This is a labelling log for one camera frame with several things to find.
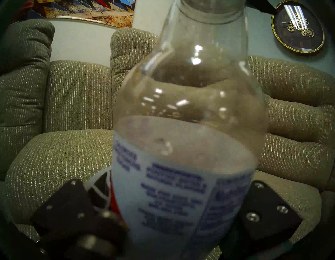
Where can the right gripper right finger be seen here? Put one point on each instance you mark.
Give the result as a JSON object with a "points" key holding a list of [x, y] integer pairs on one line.
{"points": [[267, 212]]}

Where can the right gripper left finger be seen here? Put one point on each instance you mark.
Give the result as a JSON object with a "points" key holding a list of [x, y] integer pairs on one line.
{"points": [[68, 207]]}

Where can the clear bottle white text label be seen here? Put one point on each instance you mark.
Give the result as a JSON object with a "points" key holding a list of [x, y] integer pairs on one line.
{"points": [[188, 131]]}

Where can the olive green fabric sofa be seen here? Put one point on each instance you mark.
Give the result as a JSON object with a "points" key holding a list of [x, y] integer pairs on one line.
{"points": [[65, 104]]}

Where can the black gold-rimmed wall clock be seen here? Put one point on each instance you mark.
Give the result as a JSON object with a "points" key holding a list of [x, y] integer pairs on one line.
{"points": [[298, 26]]}

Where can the colourful boats wall picture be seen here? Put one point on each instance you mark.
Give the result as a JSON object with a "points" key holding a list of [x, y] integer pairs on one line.
{"points": [[91, 10]]}

